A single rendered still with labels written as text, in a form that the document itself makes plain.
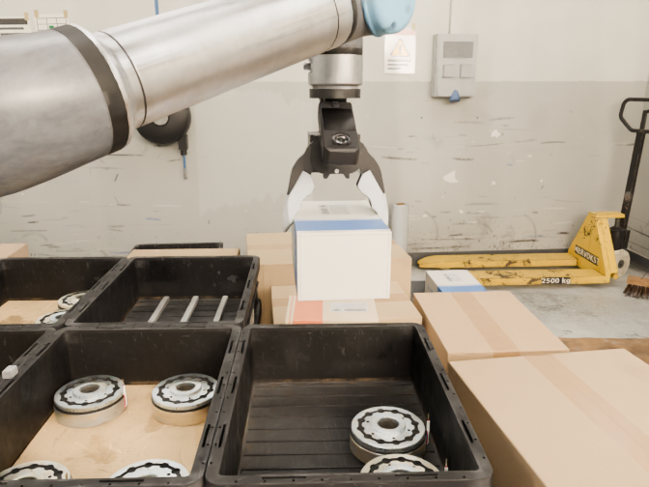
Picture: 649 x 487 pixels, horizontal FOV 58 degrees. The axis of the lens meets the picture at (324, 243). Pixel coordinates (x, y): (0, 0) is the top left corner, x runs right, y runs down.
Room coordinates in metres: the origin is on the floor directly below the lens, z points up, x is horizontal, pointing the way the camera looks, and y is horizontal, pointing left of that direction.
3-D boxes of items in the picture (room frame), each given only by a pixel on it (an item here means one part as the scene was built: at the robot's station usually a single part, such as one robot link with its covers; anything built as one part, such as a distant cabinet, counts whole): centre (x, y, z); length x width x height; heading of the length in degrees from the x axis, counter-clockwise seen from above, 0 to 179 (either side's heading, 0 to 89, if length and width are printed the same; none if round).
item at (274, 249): (1.49, 0.00, 0.80); 0.40 x 0.30 x 0.20; 98
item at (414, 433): (0.70, -0.09, 0.86); 0.10 x 0.10 x 0.01
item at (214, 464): (0.70, -0.02, 0.92); 0.40 x 0.30 x 0.02; 2
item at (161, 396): (0.80, 0.21, 0.86); 0.10 x 0.10 x 0.01
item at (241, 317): (1.09, 0.29, 0.92); 0.40 x 0.30 x 0.02; 2
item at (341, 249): (0.80, -0.02, 1.09); 0.20 x 0.12 x 0.09; 5
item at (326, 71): (0.83, -0.01, 1.33); 0.08 x 0.08 x 0.05
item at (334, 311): (0.98, -0.01, 0.89); 0.16 x 0.12 x 0.07; 90
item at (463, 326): (1.09, -0.32, 0.78); 0.30 x 0.22 x 0.16; 3
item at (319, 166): (0.83, -0.01, 1.25); 0.09 x 0.08 x 0.12; 5
